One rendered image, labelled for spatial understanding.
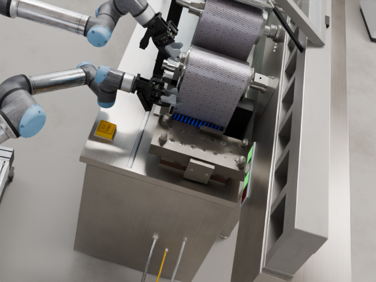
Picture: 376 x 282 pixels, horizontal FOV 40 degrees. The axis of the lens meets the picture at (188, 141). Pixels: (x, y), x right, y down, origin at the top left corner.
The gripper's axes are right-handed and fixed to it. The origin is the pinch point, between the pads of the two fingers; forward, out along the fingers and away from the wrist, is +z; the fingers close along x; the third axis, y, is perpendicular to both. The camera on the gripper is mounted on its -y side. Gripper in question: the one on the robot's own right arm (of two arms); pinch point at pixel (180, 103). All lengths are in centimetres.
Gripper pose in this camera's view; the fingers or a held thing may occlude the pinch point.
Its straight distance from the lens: 211.3
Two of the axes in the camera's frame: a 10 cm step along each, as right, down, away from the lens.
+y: 2.4, -6.1, -7.5
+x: 1.9, -7.3, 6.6
